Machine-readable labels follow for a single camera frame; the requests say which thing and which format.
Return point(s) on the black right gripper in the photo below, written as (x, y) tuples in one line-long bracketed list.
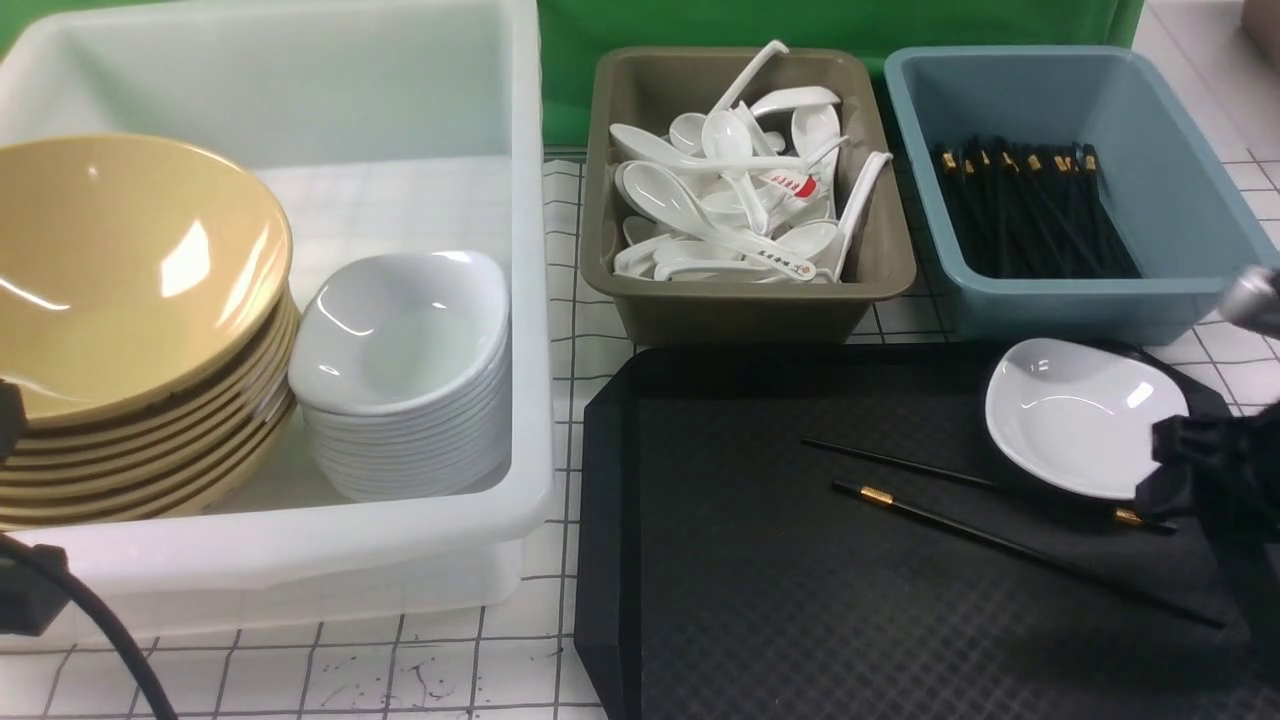
[(1217, 468)]

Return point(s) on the white side dish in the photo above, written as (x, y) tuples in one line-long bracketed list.
[(1079, 418)]

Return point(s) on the black chopstick gold band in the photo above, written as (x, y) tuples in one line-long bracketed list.
[(1044, 560)]

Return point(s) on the yellow noodle bowl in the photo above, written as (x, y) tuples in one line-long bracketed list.
[(132, 266)]

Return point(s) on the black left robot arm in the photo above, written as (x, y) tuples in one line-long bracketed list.
[(29, 601)]

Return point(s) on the blue plastic bin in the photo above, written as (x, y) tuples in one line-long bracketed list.
[(1175, 206)]

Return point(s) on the bundle of black chopsticks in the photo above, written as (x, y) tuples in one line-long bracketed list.
[(1025, 211)]

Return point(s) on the black plastic serving tray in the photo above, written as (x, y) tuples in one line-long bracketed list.
[(721, 577)]

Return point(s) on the pile of white spoons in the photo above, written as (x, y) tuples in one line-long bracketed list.
[(745, 191)]

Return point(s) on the olive green plastic bin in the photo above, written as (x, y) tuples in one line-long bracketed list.
[(648, 87)]

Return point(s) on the green backdrop cloth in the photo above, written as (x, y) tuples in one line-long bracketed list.
[(840, 30)]

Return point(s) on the stack of white dishes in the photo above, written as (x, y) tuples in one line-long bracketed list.
[(402, 371)]

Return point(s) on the large white plastic bin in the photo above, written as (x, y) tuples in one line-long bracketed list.
[(286, 548)]

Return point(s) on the stack of yellow bowls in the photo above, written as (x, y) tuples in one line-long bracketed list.
[(160, 457)]

